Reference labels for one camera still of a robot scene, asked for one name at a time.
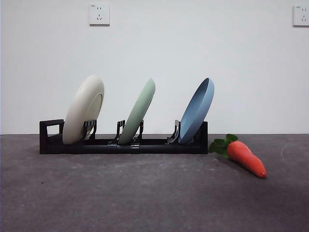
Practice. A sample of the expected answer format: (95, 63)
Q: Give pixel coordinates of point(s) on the green plate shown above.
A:
(138, 111)

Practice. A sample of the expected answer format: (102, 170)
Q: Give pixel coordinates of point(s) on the orange carrot with green leaves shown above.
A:
(246, 158)

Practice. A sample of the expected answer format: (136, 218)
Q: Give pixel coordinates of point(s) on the blue plate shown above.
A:
(195, 116)

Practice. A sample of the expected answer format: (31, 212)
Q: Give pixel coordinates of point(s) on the cream plate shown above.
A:
(79, 108)

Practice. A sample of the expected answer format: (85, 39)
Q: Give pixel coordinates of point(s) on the black plate rack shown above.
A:
(72, 149)

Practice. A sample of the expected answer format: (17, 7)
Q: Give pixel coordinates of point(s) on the white wall socket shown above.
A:
(99, 14)
(301, 15)

